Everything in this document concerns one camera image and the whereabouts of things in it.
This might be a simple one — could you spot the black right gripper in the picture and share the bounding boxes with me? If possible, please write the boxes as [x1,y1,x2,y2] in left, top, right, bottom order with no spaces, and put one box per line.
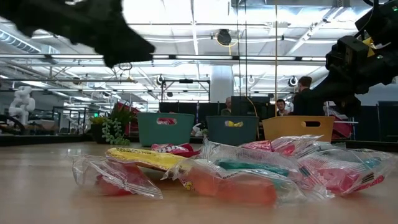
[310,43,398,118]

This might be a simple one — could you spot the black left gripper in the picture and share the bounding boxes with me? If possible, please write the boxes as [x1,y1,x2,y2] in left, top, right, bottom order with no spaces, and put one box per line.
[0,0,155,68]

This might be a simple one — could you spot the yellow plastic bin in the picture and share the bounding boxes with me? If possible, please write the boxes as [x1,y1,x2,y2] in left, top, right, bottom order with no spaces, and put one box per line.
[262,115,336,143]

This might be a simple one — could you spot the red Skittles packet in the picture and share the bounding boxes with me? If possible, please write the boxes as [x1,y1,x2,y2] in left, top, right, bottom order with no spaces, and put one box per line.
[150,142,201,159]
[156,117,177,126]
[241,139,274,153]
[270,134,323,157]

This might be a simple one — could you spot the green plastic bin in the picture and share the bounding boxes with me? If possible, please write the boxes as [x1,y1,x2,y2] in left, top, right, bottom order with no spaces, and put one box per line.
[136,112,195,147]

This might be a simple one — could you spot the dark blue plastic bin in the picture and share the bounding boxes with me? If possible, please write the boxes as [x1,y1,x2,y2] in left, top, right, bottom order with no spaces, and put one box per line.
[205,115,260,147]

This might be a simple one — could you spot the red background cart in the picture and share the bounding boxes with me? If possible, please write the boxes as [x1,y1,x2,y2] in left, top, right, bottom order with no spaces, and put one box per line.
[329,108,354,140]

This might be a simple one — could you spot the black partition panel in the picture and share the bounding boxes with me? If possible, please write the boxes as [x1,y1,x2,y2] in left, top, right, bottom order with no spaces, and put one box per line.
[159,101,229,114]
[353,100,398,142]

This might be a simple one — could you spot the person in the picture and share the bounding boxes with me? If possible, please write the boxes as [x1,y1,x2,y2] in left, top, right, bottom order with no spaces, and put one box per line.
[275,98,289,116]
[220,96,233,116]
[292,76,326,116]

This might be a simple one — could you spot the red background object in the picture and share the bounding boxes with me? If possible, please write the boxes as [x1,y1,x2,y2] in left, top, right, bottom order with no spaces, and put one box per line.
[116,101,142,136]

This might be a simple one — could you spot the long ceiling light bar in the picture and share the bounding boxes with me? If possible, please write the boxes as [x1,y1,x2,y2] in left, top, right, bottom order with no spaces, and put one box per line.
[0,53,327,62]

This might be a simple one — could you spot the artificial succulent plant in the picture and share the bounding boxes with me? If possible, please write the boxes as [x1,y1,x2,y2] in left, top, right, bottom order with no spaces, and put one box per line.
[89,101,137,146]

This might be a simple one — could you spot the black metal rack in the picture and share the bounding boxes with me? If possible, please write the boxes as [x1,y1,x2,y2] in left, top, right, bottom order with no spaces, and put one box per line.
[51,105,103,134]

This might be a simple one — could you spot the dark equipment cabinet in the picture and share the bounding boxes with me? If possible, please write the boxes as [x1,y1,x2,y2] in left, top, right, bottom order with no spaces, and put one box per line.
[231,95,277,118]

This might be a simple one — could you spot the white building column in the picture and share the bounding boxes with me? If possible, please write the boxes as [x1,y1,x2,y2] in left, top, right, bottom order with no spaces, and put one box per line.
[210,64,234,103]

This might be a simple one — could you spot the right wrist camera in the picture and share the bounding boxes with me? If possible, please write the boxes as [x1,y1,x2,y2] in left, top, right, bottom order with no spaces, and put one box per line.
[325,35,371,74]

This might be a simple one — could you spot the teal Ring Pop candy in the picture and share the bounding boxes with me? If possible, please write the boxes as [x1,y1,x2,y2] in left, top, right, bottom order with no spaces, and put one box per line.
[200,138,301,178]
[341,148,398,170]

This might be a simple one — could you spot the black gantry frame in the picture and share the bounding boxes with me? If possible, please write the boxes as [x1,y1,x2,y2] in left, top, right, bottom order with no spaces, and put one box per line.
[160,78,211,103]

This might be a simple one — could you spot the red Ring Pop candy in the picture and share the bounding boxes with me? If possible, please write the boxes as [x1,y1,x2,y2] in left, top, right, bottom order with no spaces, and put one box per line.
[70,154,164,200]
[297,149,396,197]

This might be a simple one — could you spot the black hanging cable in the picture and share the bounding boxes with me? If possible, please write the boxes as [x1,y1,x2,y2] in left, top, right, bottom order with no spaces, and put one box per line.
[236,0,242,97]
[244,0,249,98]

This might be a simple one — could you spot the orange Ring Pop candy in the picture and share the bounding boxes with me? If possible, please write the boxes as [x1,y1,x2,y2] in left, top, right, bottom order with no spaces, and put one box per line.
[161,158,307,207]

